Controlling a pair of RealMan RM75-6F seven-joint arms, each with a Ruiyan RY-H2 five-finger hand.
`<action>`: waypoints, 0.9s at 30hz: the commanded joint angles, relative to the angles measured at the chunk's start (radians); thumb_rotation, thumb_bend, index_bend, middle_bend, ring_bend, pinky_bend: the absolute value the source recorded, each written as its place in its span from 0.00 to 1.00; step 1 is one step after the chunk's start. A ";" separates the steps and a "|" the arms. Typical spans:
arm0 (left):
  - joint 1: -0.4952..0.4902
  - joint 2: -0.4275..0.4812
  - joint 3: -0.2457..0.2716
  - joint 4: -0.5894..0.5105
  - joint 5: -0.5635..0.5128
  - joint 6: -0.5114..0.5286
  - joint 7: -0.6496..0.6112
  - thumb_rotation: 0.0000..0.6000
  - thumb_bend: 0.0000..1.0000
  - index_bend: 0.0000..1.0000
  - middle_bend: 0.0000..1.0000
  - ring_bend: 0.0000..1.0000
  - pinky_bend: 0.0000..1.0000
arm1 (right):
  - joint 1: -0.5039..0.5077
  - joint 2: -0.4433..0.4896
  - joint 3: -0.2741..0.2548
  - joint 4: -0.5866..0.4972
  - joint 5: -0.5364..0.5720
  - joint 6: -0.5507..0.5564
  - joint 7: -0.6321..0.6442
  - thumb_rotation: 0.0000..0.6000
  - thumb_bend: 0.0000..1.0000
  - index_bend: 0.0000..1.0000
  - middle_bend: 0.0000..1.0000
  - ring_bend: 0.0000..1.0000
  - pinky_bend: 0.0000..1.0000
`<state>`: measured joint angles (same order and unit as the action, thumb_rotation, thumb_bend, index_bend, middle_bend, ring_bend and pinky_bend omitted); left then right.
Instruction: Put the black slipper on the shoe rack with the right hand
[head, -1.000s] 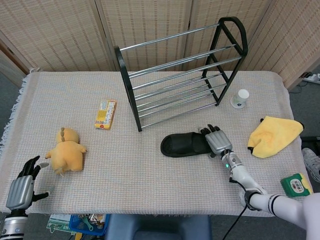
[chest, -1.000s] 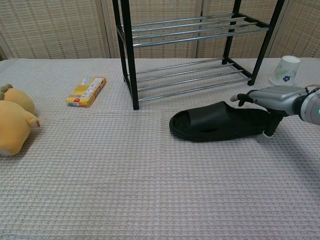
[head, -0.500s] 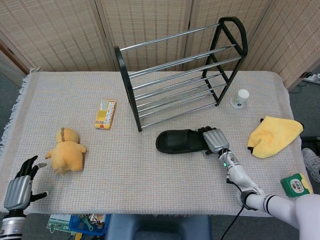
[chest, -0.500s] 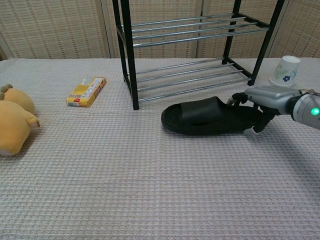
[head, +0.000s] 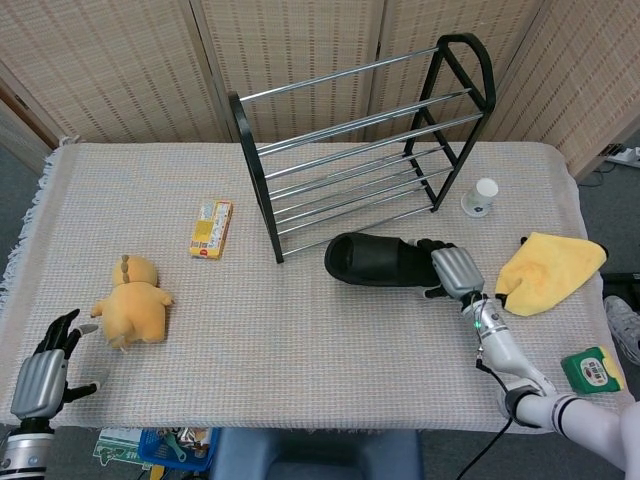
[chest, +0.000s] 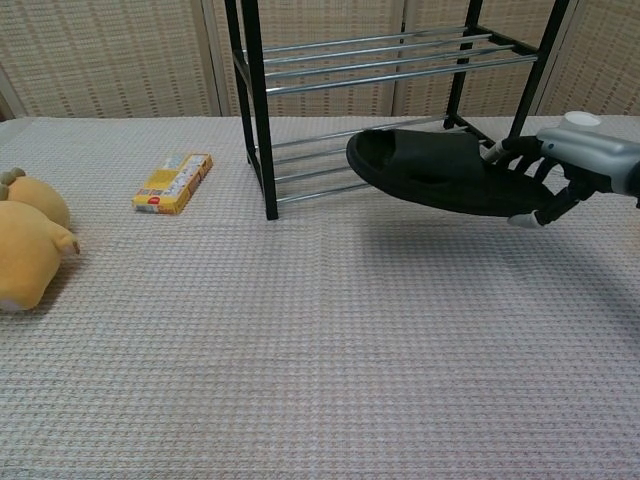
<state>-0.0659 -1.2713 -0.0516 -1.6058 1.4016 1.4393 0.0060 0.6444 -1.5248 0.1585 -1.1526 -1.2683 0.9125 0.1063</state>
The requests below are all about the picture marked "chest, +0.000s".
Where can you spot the black metal shoe rack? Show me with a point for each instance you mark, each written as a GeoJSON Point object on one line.
{"type": "Point", "coordinates": [260, 100]}

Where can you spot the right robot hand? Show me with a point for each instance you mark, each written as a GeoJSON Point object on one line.
{"type": "Point", "coordinates": [580, 150]}

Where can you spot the yellow cardboard box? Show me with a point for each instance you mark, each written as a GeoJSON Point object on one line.
{"type": "Point", "coordinates": [172, 183]}

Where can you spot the woven folding screen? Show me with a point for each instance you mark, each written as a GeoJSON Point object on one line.
{"type": "Point", "coordinates": [110, 55]}

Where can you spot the white floral paper cup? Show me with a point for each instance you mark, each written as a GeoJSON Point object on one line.
{"type": "Point", "coordinates": [580, 119]}

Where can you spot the yellow plush toy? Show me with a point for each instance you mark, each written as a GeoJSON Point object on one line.
{"type": "Point", "coordinates": [25, 240]}

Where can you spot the black rubber slipper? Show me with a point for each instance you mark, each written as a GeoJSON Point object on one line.
{"type": "Point", "coordinates": [425, 170]}

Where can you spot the beige waffle tablecloth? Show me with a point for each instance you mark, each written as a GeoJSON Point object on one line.
{"type": "Point", "coordinates": [250, 350]}

